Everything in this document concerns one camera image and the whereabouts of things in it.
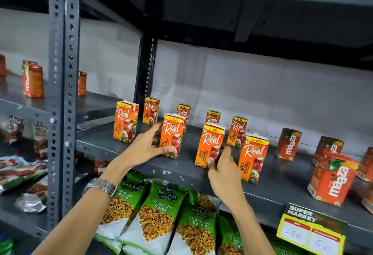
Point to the person's left hand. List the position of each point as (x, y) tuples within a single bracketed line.
[(140, 150)]

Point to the person's right hand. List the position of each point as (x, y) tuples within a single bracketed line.
[(225, 177)]

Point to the person's right thumb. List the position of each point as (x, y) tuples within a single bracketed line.
[(211, 166)]

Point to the person's left thumb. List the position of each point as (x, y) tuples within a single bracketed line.
[(164, 150)]

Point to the orange apple juice carton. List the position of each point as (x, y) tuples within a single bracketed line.
[(174, 129), (211, 138)]

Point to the person's left forearm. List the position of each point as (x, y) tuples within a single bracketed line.
[(78, 219)]

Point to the person's right forearm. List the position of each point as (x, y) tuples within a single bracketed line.
[(250, 228)]

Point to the group of orange juice cartons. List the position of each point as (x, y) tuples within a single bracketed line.
[(126, 121)]

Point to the red snack packet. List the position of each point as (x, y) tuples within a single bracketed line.
[(100, 166)]

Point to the pile of green snack packets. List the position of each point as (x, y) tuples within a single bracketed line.
[(156, 217)]

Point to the gray metal shelving rack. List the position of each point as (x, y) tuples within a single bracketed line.
[(279, 185), (17, 103)]

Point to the silver metal wristwatch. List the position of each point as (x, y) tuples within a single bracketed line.
[(100, 186)]

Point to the red mango drink carton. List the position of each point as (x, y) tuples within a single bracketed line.
[(33, 81), (366, 164), (288, 144), (82, 83), (368, 201), (332, 180), (327, 147), (2, 65)]

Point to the yellow and green price tag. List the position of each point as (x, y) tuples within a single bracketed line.
[(311, 231)]

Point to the red and green sauce packet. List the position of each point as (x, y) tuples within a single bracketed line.
[(11, 162), (23, 176)]

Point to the silver foil snack packet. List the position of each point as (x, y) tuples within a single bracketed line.
[(30, 202)]

